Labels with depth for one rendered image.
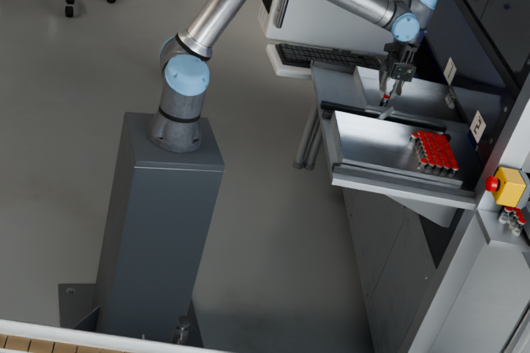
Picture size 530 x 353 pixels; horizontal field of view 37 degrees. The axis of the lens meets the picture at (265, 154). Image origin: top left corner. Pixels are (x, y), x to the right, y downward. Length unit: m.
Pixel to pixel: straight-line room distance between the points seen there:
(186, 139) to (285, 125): 1.93
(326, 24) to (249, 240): 0.92
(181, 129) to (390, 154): 0.60
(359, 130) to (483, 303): 0.62
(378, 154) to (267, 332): 0.90
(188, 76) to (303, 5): 0.91
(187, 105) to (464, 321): 1.04
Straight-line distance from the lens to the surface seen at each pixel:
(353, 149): 2.23
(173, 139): 2.16
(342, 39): 3.00
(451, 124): 2.52
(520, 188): 2.08
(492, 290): 2.41
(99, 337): 1.38
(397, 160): 2.26
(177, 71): 2.10
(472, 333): 2.52
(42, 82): 4.00
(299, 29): 2.94
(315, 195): 3.60
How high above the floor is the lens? 1.97
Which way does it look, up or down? 31 degrees down
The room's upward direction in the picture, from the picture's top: 16 degrees clockwise
